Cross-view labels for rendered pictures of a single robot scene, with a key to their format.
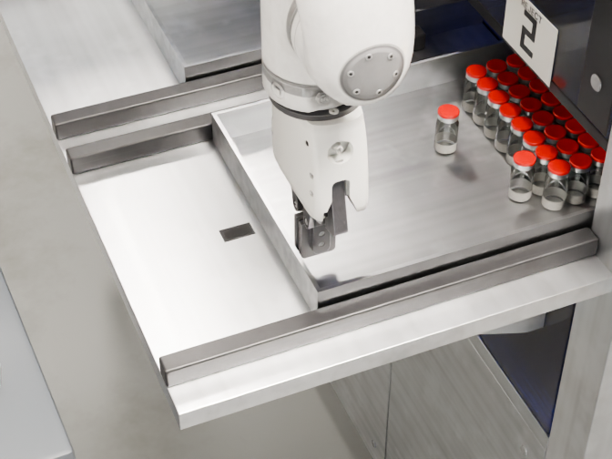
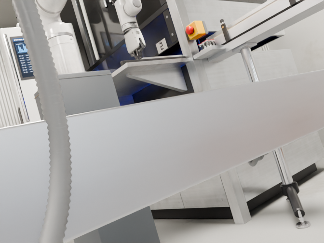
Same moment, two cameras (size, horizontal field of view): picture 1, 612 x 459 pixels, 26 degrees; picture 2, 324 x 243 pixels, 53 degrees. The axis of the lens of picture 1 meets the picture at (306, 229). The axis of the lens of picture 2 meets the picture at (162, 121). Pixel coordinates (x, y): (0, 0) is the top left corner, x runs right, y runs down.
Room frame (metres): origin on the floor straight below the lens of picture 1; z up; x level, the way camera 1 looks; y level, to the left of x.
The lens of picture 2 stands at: (-0.70, 0.43, 0.49)
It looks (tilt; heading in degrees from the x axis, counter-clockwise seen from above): 4 degrees up; 343
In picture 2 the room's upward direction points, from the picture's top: 17 degrees counter-clockwise
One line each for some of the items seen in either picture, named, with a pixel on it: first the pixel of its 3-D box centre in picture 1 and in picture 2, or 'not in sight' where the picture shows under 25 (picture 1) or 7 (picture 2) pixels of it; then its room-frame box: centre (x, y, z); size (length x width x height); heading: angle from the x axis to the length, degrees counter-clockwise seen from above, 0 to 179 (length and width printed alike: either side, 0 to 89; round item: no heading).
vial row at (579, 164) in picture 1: (534, 128); not in sight; (0.99, -0.22, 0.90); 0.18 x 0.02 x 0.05; 23
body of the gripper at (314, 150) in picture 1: (315, 133); (133, 40); (0.83, -0.01, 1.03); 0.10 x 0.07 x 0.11; 23
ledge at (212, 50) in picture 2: not in sight; (211, 52); (0.77, -0.37, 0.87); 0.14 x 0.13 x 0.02; 113
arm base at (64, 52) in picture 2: not in sight; (65, 61); (0.71, 0.35, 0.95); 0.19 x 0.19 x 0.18
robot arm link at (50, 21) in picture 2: not in sight; (50, 19); (0.74, 0.36, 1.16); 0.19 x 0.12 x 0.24; 19
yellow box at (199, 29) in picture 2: not in sight; (196, 30); (0.76, -0.32, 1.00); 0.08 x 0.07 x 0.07; 113
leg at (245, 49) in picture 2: not in sight; (267, 119); (0.69, -0.51, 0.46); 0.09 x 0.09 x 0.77; 23
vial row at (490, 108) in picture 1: (514, 135); not in sight; (0.98, -0.20, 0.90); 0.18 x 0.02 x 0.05; 23
